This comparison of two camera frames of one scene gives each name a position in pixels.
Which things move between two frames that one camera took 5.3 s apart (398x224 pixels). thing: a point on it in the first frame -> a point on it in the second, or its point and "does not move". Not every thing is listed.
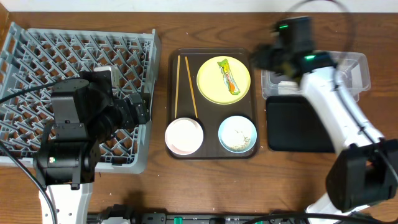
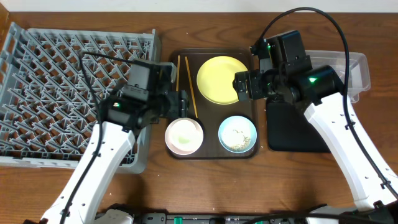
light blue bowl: (237, 134) does not move
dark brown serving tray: (184, 99) does not move
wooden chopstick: (191, 87) does not move
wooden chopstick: (177, 85) does not move
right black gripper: (259, 58) -> (254, 76)
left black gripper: (138, 109) -> (181, 104)
